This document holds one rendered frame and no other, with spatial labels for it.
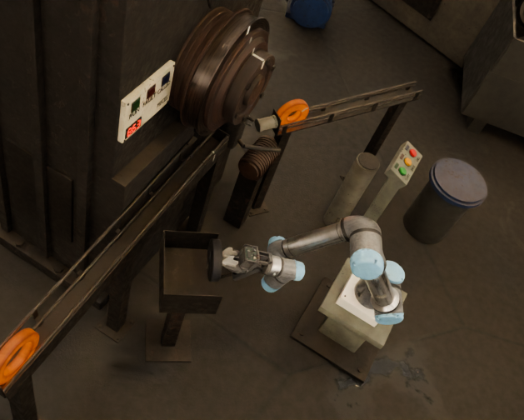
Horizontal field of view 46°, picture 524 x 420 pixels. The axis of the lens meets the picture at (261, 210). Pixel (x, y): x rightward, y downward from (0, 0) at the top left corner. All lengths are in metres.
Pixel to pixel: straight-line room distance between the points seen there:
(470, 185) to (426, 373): 0.99
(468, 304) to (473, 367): 0.36
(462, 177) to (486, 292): 0.66
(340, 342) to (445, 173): 1.05
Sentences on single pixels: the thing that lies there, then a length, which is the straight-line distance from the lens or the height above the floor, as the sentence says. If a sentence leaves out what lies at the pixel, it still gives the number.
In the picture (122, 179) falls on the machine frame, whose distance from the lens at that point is 2.18.
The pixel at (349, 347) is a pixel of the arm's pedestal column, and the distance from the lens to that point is 3.00.
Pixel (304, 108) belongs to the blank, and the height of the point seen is 0.75.
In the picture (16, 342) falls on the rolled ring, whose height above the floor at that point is 0.77.
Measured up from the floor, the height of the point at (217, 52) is 1.30.
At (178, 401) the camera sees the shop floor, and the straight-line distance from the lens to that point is 2.74.
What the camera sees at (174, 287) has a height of 0.59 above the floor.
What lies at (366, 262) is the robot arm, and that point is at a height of 0.90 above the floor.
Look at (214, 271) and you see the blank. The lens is 2.16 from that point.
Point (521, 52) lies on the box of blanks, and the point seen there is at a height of 0.68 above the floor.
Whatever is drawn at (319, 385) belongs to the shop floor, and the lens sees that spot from 2.92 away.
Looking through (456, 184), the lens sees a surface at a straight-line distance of 3.33.
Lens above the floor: 2.57
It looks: 51 degrees down
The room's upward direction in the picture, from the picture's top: 23 degrees clockwise
